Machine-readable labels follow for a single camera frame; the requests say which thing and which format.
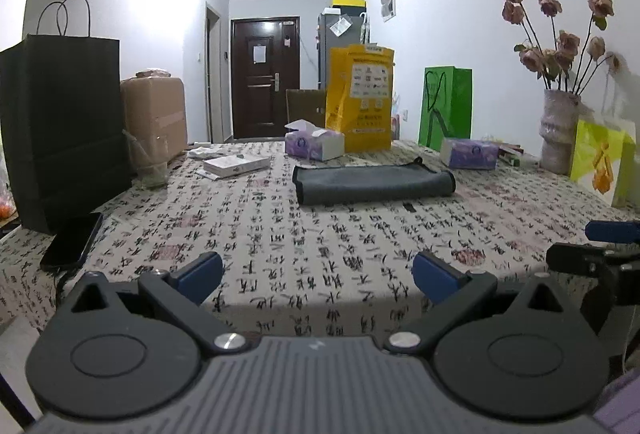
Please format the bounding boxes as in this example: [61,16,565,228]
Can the yellow-green gift bag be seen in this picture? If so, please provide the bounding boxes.
[569,118,639,208]

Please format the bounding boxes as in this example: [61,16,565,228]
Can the black smartphone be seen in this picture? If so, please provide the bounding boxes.
[39,212,105,271]

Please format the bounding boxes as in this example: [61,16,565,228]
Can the grey ribbed vase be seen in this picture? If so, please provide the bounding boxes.
[537,89,583,175]

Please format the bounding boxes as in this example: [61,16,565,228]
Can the green paper bag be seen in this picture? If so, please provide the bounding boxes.
[418,65,474,150]

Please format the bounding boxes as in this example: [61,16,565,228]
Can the black paper bag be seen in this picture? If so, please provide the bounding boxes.
[0,0,134,236]

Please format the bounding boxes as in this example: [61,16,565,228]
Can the purple cloth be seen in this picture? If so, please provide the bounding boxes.
[594,371,640,434]

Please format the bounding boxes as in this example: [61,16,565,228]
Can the printed tablecloth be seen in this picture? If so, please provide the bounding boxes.
[0,138,640,365]

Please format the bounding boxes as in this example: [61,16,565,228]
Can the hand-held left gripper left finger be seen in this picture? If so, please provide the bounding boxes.
[61,251,250,357]

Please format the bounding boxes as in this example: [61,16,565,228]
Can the dark brown door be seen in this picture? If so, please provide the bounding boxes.
[230,17,301,140]

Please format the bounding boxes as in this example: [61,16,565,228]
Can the purple tissue box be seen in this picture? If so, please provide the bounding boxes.
[439,137,501,170]
[283,119,346,162]

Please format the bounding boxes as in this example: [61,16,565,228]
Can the clear glass cup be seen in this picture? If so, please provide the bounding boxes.
[123,129,171,190]

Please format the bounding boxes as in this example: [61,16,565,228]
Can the grey refrigerator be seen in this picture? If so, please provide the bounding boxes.
[317,8,371,91]

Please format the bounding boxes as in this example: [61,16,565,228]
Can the grey towel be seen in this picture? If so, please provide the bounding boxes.
[292,157,457,207]

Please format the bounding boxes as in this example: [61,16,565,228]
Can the dried pink flowers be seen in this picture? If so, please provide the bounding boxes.
[501,0,624,96]

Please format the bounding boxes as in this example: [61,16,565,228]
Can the brown taped cardboard box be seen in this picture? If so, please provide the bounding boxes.
[120,68,189,165]

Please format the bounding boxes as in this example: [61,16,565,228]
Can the flat white box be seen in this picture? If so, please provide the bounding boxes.
[203,155,270,179]

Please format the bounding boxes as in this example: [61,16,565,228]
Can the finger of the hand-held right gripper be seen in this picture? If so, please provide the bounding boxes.
[585,220,640,245]
[545,242,621,276]

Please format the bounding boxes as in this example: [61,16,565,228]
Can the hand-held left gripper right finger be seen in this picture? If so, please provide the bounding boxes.
[383,249,582,357]

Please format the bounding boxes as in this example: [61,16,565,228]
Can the yellow printed bag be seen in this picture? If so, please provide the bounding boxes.
[324,44,396,154]

